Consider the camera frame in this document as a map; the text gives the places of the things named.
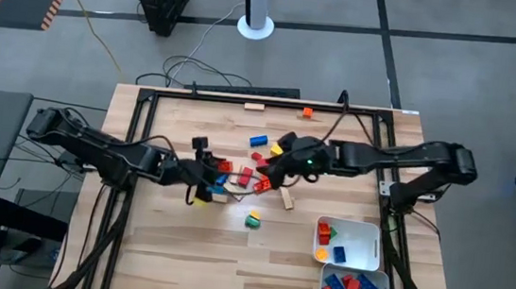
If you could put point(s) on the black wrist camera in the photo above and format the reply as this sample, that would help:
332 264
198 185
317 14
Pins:
199 143
288 140

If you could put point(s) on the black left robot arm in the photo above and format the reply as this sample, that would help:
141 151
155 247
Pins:
96 148

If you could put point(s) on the small blue studded brick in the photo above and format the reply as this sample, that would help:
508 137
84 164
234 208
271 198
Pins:
339 254

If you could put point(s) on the plain wooden rectangular block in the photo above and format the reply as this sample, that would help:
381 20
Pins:
254 106

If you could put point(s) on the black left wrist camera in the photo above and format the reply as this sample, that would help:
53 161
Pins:
199 143

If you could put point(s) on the small orange block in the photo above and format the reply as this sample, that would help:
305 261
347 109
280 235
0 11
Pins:
307 112

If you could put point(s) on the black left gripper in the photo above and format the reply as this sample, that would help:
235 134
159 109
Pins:
202 177

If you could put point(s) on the wooden block with blue face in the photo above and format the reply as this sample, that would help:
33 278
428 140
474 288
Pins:
286 198

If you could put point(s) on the yellow half-round block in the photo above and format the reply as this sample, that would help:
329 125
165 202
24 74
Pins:
255 215

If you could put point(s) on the yellow rectangular block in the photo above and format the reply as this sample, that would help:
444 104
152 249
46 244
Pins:
277 149

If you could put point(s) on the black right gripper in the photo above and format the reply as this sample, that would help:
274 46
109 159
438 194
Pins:
301 158

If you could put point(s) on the yellow tape piece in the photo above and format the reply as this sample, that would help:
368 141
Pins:
198 202

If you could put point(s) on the red wooden arch block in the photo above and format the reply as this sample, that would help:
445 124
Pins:
346 280

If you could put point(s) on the black aluminium table frame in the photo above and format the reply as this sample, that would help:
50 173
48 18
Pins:
281 103

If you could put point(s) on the green studded block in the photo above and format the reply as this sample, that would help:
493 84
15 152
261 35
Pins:
251 222

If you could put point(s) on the silver mounting bracket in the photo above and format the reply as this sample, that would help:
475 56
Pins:
385 187

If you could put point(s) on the small red rounded block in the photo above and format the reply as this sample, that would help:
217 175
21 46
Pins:
323 239

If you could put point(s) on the black power strip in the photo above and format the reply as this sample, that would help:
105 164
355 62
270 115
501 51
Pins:
244 89

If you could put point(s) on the small yellow block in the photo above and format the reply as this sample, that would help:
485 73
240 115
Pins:
322 253

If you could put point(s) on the small orange studded brick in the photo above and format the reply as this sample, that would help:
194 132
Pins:
323 227

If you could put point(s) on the red wooden wedge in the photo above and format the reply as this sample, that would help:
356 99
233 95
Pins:
257 156

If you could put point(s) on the small green block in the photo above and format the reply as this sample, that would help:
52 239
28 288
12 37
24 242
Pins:
334 233

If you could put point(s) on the white pole stand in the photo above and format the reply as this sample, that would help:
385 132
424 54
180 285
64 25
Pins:
255 25

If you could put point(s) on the blue wooden plank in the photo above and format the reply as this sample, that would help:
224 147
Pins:
215 190

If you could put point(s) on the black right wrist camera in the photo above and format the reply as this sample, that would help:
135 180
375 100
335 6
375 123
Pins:
288 140

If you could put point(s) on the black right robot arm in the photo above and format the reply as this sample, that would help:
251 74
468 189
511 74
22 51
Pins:
404 156

